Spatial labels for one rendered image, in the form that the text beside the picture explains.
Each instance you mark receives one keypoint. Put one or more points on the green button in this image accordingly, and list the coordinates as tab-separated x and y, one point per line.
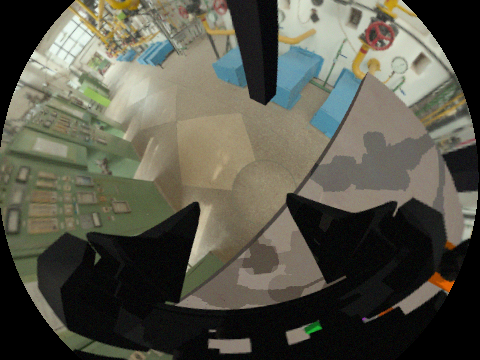
311	327

